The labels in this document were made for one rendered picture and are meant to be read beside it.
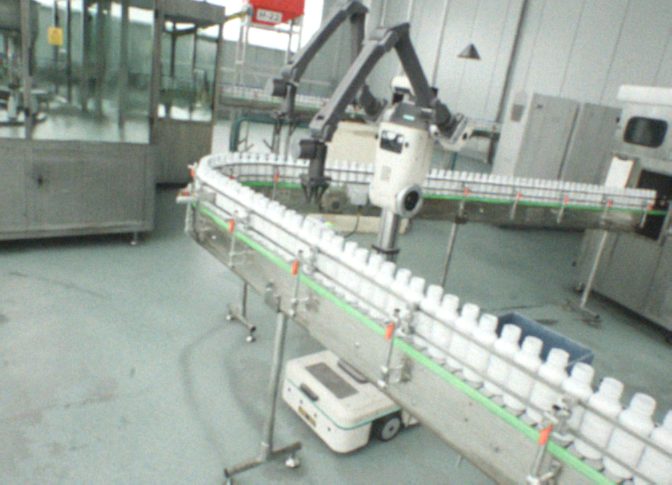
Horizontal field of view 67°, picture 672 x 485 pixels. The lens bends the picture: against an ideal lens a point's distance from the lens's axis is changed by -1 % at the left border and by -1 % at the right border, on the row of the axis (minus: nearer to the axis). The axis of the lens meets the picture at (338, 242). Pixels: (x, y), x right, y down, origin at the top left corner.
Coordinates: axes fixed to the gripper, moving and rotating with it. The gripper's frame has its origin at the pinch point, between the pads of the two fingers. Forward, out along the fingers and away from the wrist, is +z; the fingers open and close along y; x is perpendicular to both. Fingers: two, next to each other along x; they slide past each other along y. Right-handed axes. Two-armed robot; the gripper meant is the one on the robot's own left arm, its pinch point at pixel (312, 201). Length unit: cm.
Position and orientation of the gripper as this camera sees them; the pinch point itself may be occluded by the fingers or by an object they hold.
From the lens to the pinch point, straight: 176.2
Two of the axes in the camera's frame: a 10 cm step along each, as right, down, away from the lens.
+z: -1.5, 9.4, 3.0
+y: 7.8, -0.8, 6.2
